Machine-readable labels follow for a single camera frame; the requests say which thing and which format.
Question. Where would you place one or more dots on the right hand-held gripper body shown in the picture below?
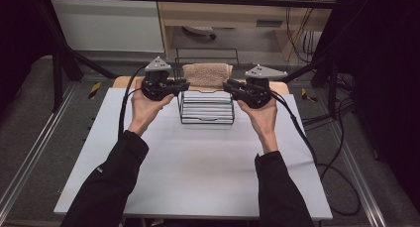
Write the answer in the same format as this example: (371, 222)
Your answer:
(257, 91)

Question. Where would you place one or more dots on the black frame post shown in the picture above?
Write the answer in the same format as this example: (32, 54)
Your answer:
(57, 78)
(332, 85)

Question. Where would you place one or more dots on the brown towel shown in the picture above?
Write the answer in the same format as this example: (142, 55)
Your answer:
(206, 75)

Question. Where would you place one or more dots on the grey chair base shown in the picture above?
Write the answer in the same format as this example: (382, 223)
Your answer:
(199, 30)

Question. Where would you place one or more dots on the yellow black floor tape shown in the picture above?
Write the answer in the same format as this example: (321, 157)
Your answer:
(94, 90)
(308, 95)

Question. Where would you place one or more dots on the white table mat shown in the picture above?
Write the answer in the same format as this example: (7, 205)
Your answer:
(198, 154)

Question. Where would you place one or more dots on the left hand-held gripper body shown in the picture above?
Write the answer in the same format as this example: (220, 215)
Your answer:
(155, 86)

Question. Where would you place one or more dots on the black curtain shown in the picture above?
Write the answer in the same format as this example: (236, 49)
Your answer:
(386, 71)
(20, 38)

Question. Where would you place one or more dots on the aluminium floor rail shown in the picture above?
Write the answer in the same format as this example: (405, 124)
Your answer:
(33, 151)
(360, 180)

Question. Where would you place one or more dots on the light wooden desk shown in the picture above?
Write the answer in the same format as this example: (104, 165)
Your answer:
(224, 15)

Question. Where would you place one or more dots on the person's right hand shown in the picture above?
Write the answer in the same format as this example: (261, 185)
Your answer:
(262, 121)

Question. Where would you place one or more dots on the person's left hand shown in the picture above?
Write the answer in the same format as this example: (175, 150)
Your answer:
(145, 109)

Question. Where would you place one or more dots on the white cabinet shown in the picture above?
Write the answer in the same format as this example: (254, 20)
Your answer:
(105, 22)

